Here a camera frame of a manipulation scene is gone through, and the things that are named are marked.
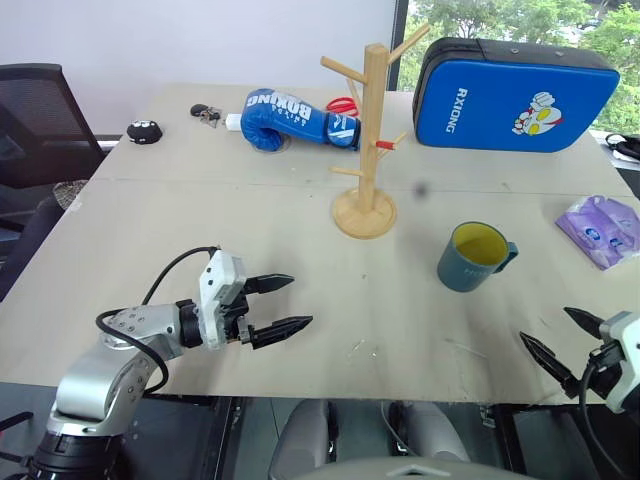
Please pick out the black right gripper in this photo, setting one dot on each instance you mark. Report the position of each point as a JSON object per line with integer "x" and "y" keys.
{"x": 606, "y": 372}

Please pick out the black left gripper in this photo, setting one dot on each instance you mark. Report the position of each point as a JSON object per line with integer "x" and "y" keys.
{"x": 239, "y": 320}

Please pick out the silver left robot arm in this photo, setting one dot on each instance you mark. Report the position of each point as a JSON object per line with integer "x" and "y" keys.
{"x": 85, "y": 380}

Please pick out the blue mug yellow inside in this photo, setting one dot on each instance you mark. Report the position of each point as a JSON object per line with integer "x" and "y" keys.
{"x": 460, "y": 272}

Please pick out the wooden mug tree stand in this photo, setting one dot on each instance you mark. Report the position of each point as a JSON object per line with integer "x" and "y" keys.
{"x": 370, "y": 150}

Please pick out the purple tissue pack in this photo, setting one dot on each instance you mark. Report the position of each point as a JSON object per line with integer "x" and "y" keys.
{"x": 600, "y": 230}

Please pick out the grey rounded robot leg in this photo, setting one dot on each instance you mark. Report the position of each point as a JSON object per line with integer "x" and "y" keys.
{"x": 435, "y": 430}
{"x": 300, "y": 440}

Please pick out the blue boxing glove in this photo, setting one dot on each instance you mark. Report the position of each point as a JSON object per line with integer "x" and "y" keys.
{"x": 280, "y": 117}

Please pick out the red tape marker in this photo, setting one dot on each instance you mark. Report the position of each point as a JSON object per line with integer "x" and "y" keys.
{"x": 386, "y": 144}

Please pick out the grey robot torso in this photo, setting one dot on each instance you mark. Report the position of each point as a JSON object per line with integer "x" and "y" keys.
{"x": 415, "y": 470}

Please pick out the black object with white paper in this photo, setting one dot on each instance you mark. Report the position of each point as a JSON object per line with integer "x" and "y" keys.
{"x": 625, "y": 145}

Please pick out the bunch of keys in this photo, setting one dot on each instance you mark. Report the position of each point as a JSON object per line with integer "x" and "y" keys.
{"x": 204, "y": 112}

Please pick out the black round pouch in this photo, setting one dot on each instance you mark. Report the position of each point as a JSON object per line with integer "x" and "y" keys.
{"x": 145, "y": 132}

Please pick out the blue punching pad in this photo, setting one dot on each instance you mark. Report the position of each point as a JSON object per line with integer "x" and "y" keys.
{"x": 500, "y": 100}

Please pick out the black mesh office chair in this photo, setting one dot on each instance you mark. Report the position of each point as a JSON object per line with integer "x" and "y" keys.
{"x": 35, "y": 125}

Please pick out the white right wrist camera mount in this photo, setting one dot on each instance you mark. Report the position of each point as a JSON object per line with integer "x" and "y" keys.
{"x": 622, "y": 330}

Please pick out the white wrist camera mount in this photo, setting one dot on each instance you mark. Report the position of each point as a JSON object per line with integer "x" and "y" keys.
{"x": 622, "y": 330}
{"x": 215, "y": 290}

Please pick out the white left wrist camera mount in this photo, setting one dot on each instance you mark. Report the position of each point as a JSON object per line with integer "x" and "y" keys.
{"x": 215, "y": 290}

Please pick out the dark window frame post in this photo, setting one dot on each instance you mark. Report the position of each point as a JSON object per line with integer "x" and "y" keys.
{"x": 400, "y": 45}

